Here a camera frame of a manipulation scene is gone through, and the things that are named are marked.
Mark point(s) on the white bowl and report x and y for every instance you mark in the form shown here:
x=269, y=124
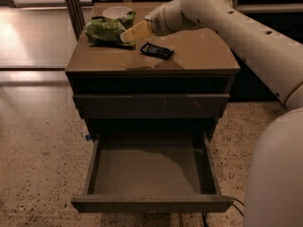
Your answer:
x=116, y=12

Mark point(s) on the black snack bar wrapper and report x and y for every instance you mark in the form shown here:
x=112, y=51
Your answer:
x=156, y=51

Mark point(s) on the green rice chip bag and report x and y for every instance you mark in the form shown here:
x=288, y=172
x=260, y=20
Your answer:
x=101, y=31

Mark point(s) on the open lower drawer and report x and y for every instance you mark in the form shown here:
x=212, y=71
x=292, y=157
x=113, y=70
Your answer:
x=156, y=173

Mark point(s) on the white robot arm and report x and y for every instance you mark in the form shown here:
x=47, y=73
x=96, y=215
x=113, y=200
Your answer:
x=274, y=190

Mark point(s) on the brown drawer cabinet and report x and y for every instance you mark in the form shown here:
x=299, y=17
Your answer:
x=202, y=63

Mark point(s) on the blue tape piece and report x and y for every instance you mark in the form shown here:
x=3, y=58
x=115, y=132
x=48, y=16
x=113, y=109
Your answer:
x=88, y=137

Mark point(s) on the closed upper drawer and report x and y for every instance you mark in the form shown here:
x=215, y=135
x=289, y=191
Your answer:
x=151, y=106

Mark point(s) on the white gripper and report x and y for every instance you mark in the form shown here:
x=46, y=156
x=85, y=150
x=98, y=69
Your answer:
x=156, y=22

